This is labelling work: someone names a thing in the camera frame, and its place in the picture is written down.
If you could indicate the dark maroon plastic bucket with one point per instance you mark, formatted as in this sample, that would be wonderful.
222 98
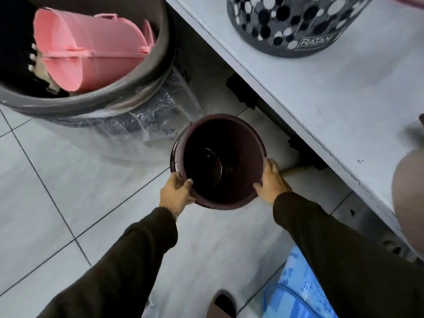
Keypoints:
218 162

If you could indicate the person's brown shoe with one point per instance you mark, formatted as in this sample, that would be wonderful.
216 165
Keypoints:
221 304

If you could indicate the grey dotted laundry basket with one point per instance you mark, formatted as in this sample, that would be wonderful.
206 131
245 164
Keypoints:
291 23

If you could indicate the person's left forearm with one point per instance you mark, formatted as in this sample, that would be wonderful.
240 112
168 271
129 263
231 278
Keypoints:
122 264

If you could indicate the pink plastic bucket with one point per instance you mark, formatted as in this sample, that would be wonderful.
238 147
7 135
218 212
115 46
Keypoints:
89 49

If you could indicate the blue patterned plastic bag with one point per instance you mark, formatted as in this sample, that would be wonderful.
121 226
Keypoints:
298 288

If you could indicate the person's left thumb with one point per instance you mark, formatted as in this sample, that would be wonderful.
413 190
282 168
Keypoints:
186 186

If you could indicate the beige plastic container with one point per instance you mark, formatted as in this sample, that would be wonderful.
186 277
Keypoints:
409 198

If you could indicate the clear plastic wrap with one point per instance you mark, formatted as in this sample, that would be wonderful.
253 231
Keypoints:
162 109

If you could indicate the white shelf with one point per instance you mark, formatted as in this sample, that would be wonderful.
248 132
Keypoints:
331 92

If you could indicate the person's left hand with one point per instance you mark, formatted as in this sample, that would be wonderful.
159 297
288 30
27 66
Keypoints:
173 197

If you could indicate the person's right thumb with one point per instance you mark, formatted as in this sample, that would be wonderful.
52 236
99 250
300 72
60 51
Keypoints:
258 189

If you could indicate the person's right forearm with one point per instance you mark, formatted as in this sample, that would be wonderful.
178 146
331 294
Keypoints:
347 258

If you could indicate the person's right hand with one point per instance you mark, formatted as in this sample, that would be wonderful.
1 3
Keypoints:
273 185

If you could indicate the large grey plastic bin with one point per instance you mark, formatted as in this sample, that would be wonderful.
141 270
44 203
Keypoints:
99 92

